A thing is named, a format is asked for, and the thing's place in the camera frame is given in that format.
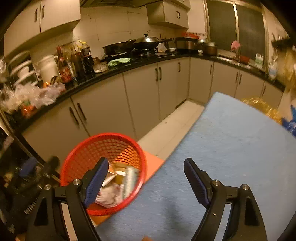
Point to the teal packet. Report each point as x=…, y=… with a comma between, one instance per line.
x=131, y=183

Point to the red basin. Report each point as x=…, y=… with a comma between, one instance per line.
x=244, y=60

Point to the green cloth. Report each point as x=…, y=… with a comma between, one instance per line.
x=119, y=62

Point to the pink cloth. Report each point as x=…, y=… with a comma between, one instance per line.
x=235, y=45

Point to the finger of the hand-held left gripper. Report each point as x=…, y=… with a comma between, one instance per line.
x=53, y=163
x=27, y=166

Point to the range hood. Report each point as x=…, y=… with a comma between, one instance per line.
x=115, y=2

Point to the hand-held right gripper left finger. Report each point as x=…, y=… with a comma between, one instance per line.
x=97, y=183

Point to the wok with lid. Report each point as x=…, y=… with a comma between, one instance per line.
x=146, y=42

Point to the black gas stove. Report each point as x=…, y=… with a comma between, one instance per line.
x=148, y=55

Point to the dark wall rack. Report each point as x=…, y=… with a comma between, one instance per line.
x=281, y=42

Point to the black kitchen countertop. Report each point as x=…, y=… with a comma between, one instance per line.
x=143, y=62

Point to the red mesh basket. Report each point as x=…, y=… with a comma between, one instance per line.
x=92, y=148

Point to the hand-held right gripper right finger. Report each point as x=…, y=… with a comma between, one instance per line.
x=196, y=183

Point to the small upper wall cabinet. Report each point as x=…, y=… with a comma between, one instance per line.
x=168, y=14

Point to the large upper wall cabinets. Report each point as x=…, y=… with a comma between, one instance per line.
x=46, y=18

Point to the white blue detergent bottle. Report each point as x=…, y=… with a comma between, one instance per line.
x=272, y=70

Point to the dark window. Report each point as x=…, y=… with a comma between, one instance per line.
x=222, y=25

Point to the crumpled white plastic bag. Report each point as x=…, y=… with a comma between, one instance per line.
x=161, y=47

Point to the white green detergent bottle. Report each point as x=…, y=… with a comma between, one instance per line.
x=259, y=61

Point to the dark frying pan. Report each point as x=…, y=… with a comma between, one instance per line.
x=118, y=47

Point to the white dish rack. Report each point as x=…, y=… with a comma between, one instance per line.
x=23, y=69

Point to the white plastic bag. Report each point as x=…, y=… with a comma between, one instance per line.
x=161, y=47
x=108, y=197

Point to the yellow plastic bag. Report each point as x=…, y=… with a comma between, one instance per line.
x=261, y=106

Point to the steel cooking pot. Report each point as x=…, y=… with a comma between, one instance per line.
x=210, y=48

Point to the blue tablecloth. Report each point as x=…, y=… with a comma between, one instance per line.
x=231, y=143

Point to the row of condiment bottles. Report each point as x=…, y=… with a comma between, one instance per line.
x=78, y=62

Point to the white plastic jug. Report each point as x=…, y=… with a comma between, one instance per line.
x=47, y=68

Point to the beige lower kitchen cabinets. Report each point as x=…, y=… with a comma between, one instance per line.
x=104, y=109

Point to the blue plastic bag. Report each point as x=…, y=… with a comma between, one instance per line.
x=290, y=127

